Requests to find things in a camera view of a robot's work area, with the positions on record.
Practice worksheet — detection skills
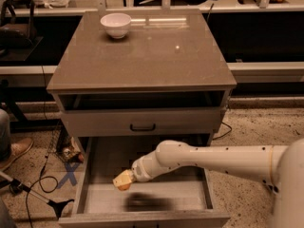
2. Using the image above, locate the grey drawer cabinet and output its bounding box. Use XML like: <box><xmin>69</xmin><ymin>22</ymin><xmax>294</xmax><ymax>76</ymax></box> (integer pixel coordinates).
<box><xmin>47</xmin><ymin>10</ymin><xmax>236</xmax><ymax>160</ymax></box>

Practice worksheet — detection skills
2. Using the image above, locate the orange fruit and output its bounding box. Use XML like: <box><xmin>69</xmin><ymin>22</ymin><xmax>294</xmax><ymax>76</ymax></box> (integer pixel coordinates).
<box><xmin>118</xmin><ymin>183</ymin><xmax>131</xmax><ymax>191</ymax></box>

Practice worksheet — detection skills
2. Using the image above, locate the open middle drawer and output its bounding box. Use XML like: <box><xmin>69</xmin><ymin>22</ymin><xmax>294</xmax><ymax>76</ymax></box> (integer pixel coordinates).
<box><xmin>59</xmin><ymin>136</ymin><xmax>230</xmax><ymax>228</ymax></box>

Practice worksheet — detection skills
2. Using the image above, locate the black floor cable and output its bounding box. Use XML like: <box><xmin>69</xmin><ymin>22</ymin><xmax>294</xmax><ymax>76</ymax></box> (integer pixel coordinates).
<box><xmin>25</xmin><ymin>111</ymin><xmax>62</xmax><ymax>228</ymax></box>
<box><xmin>212</xmin><ymin>122</ymin><xmax>234</xmax><ymax>141</ymax></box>

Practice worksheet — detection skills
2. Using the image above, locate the white ceramic bowl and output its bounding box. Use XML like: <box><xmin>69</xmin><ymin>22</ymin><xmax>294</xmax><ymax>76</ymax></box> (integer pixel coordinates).
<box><xmin>100</xmin><ymin>13</ymin><xmax>131</xmax><ymax>39</ymax></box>

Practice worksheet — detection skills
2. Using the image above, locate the closed upper drawer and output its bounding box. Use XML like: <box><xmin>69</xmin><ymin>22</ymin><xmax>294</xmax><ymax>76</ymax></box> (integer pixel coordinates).
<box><xmin>61</xmin><ymin>108</ymin><xmax>223</xmax><ymax>137</ymax></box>

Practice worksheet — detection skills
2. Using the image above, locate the wire basket with items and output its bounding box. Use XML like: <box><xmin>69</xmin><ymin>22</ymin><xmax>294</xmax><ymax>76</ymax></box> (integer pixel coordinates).
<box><xmin>47</xmin><ymin>124</ymin><xmax>84</xmax><ymax>163</ymax></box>

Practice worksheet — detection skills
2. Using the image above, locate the black chair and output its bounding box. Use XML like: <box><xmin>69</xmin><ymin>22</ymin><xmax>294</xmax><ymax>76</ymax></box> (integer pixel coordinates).
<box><xmin>0</xmin><ymin>0</ymin><xmax>42</xmax><ymax>61</ymax></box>

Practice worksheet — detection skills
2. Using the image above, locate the black floor cable left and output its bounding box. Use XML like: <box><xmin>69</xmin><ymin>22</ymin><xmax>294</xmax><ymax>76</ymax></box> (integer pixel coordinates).
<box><xmin>25</xmin><ymin>111</ymin><xmax>62</xmax><ymax>228</ymax></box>

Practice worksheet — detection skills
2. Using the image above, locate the blue tape cross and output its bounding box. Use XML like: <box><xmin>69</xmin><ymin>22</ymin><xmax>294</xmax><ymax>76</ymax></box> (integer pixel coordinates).
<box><xmin>57</xmin><ymin>162</ymin><xmax>80</xmax><ymax>189</ymax></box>

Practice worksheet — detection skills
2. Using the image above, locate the black tripod leg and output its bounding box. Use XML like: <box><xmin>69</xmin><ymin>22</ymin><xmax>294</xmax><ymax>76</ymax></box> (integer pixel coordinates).
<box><xmin>0</xmin><ymin>171</ymin><xmax>74</xmax><ymax>219</ymax></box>

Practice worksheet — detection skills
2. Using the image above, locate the tan shoe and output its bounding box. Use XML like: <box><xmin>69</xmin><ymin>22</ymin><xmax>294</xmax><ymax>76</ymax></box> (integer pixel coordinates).
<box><xmin>0</xmin><ymin>138</ymin><xmax>33</xmax><ymax>171</ymax></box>

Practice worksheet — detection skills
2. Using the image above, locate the grey trouser leg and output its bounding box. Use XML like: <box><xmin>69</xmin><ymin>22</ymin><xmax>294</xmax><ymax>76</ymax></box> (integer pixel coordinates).
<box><xmin>0</xmin><ymin>109</ymin><xmax>11</xmax><ymax>162</ymax></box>

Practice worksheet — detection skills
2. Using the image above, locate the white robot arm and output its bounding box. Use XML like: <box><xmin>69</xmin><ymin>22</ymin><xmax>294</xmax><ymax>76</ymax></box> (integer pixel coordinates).
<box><xmin>113</xmin><ymin>139</ymin><xmax>304</xmax><ymax>228</ymax></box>

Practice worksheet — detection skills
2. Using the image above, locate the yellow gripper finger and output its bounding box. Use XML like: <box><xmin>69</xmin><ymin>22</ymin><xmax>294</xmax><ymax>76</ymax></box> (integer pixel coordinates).
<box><xmin>113</xmin><ymin>169</ymin><xmax>136</xmax><ymax>188</ymax></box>

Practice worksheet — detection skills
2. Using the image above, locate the black floor cable right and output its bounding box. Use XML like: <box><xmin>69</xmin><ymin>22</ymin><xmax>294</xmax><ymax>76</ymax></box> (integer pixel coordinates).
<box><xmin>212</xmin><ymin>122</ymin><xmax>234</xmax><ymax>141</ymax></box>

